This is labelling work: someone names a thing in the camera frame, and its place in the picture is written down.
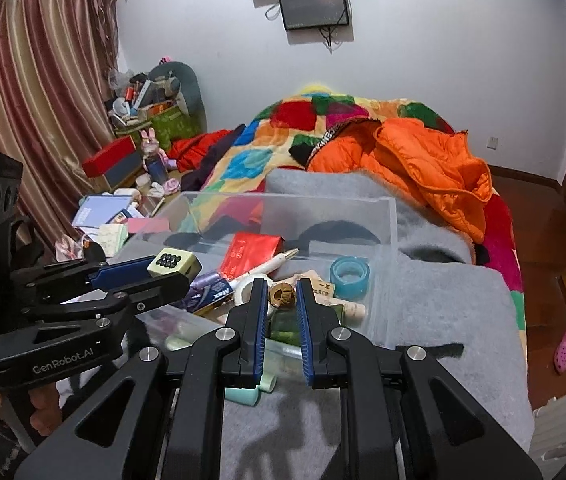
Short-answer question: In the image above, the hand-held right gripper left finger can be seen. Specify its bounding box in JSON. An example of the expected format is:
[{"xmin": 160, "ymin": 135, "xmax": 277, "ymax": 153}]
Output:
[{"xmin": 13, "ymin": 276, "xmax": 270, "ymax": 480}]

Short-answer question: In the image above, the dark purple garment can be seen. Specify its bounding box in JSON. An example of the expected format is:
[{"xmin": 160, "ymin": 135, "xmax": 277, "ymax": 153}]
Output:
[{"xmin": 180, "ymin": 124, "xmax": 249, "ymax": 193}]

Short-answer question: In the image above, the person's left hand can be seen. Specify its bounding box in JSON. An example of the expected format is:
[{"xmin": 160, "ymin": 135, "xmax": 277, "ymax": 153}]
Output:
[{"xmin": 27, "ymin": 385, "xmax": 64, "ymax": 432}]

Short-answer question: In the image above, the green glass bottle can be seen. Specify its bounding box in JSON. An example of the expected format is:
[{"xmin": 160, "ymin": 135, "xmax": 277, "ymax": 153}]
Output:
[{"xmin": 269, "ymin": 310, "xmax": 304, "ymax": 346}]

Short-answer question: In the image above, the white pen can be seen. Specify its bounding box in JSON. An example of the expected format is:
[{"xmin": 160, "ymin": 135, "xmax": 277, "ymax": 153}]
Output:
[{"xmin": 228, "ymin": 248, "xmax": 300, "ymax": 291}]

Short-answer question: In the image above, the grey fleece blanket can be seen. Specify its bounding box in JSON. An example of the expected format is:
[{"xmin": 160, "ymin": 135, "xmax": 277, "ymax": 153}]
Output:
[{"xmin": 58, "ymin": 167, "xmax": 536, "ymax": 480}]

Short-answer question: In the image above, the clear plastic storage box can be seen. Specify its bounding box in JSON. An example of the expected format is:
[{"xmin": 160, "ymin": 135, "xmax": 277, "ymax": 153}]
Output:
[{"xmin": 112, "ymin": 191, "xmax": 399, "ymax": 356}]

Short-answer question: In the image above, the black monitor cable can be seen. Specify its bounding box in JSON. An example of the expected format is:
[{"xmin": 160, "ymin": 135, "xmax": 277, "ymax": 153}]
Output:
[{"xmin": 319, "ymin": 25, "xmax": 344, "ymax": 53}]

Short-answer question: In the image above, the mint green case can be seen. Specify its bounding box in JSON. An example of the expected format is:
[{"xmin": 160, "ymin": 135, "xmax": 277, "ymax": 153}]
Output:
[{"xmin": 224, "ymin": 337, "xmax": 278, "ymax": 406}]

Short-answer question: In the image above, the red and grey box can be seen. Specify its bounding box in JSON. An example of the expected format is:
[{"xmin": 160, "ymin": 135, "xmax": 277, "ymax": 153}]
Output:
[{"xmin": 82, "ymin": 137, "xmax": 145, "ymax": 191}]

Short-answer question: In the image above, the blue tape roll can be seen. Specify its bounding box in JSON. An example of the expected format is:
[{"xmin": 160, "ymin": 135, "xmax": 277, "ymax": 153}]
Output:
[{"xmin": 329, "ymin": 256, "xmax": 371, "ymax": 300}]

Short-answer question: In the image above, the red foil box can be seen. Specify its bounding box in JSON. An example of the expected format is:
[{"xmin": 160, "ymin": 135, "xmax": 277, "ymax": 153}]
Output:
[{"xmin": 220, "ymin": 232, "xmax": 284, "ymax": 281}]

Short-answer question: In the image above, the pale yellow paper pack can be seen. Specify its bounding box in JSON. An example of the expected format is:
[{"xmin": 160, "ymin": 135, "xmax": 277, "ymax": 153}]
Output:
[{"xmin": 98, "ymin": 224, "xmax": 129, "ymax": 256}]

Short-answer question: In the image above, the pink flat box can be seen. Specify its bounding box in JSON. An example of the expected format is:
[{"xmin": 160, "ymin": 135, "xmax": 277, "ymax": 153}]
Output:
[{"xmin": 127, "ymin": 217, "xmax": 171, "ymax": 234}]

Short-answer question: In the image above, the beige label card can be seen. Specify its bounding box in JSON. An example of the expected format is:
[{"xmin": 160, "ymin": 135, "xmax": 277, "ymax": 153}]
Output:
[{"xmin": 295, "ymin": 270, "xmax": 336, "ymax": 301}]

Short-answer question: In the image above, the green-backed mahjong tile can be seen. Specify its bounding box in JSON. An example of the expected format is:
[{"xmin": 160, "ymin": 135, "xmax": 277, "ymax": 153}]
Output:
[{"xmin": 147, "ymin": 247, "xmax": 202, "ymax": 279}]

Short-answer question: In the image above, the green cardboard box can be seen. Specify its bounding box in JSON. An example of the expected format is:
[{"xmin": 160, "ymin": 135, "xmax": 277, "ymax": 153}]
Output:
[{"xmin": 116, "ymin": 105, "xmax": 201, "ymax": 143}]

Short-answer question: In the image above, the pink cloth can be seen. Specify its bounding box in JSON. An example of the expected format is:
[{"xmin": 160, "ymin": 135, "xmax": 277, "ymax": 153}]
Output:
[{"xmin": 54, "ymin": 236, "xmax": 84, "ymax": 263}]

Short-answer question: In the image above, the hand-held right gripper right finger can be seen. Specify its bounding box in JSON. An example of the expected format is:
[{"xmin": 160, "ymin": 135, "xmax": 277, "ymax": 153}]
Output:
[{"xmin": 295, "ymin": 277, "xmax": 546, "ymax": 480}]

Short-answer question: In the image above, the striped satin curtain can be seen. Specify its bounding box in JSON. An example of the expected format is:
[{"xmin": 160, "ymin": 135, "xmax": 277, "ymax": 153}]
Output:
[{"xmin": 0, "ymin": 0, "xmax": 121, "ymax": 261}]

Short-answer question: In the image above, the blue notebook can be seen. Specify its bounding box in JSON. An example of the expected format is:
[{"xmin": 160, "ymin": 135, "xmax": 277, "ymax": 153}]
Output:
[{"xmin": 72, "ymin": 195, "xmax": 131, "ymax": 228}]

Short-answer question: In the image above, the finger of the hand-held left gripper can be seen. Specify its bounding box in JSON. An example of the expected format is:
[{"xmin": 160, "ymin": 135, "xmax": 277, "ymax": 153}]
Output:
[
  {"xmin": 18, "ymin": 275, "xmax": 191, "ymax": 322},
  {"xmin": 10, "ymin": 255, "xmax": 164, "ymax": 297}
]

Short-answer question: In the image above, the colourful patchwork blanket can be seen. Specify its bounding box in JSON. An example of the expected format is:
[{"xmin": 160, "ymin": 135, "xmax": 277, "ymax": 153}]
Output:
[{"xmin": 198, "ymin": 82, "xmax": 528, "ymax": 361}]

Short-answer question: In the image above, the grey rounded chair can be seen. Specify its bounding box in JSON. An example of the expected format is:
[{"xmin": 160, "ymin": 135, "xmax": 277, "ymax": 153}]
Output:
[{"xmin": 149, "ymin": 61, "xmax": 207, "ymax": 121}]

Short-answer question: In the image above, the white tape roll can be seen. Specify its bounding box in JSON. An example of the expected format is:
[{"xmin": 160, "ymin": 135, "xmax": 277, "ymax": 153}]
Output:
[{"xmin": 233, "ymin": 276, "xmax": 276, "ymax": 306}]

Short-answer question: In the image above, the orange puffer jacket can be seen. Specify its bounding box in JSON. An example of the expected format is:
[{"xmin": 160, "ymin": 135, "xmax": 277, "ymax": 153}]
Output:
[{"xmin": 307, "ymin": 117, "xmax": 494, "ymax": 243}]

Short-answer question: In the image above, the red garment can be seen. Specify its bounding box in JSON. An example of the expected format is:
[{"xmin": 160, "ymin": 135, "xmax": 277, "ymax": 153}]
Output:
[{"xmin": 168, "ymin": 129, "xmax": 234, "ymax": 168}]

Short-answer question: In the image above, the blue bottle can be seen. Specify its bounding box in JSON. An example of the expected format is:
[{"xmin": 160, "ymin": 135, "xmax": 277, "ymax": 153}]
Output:
[{"xmin": 144, "ymin": 152, "xmax": 169, "ymax": 185}]

